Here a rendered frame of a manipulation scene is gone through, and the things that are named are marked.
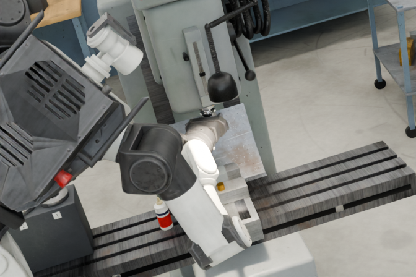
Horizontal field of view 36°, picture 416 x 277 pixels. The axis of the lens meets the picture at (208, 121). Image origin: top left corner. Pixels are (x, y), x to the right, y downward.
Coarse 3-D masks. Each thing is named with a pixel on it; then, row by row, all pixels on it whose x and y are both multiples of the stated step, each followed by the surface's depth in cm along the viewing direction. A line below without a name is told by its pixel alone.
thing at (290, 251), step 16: (272, 240) 190; (288, 240) 188; (240, 256) 187; (256, 256) 185; (272, 256) 184; (288, 256) 182; (304, 256) 180; (208, 272) 184; (224, 272) 182; (240, 272) 181; (256, 272) 179; (272, 272) 178; (288, 272) 179; (304, 272) 180
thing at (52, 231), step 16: (64, 192) 187; (32, 208) 185; (48, 208) 184; (64, 208) 183; (80, 208) 192; (32, 224) 183; (48, 224) 184; (64, 224) 185; (80, 224) 186; (16, 240) 184; (32, 240) 185; (48, 240) 186; (64, 240) 187; (80, 240) 188; (32, 256) 187; (48, 256) 188; (64, 256) 189; (80, 256) 191; (32, 272) 189
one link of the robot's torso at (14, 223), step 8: (0, 208) 130; (8, 208) 132; (0, 216) 130; (8, 216) 131; (16, 216) 132; (0, 224) 137; (8, 224) 132; (16, 224) 132; (0, 232) 135; (0, 240) 135
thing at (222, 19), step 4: (248, 4) 156; (252, 4) 156; (240, 8) 154; (244, 8) 155; (248, 8) 156; (232, 12) 153; (236, 12) 153; (240, 12) 154; (224, 16) 151; (228, 16) 152; (232, 16) 153; (216, 20) 149; (220, 20) 150; (224, 20) 151; (212, 24) 148; (216, 24) 149
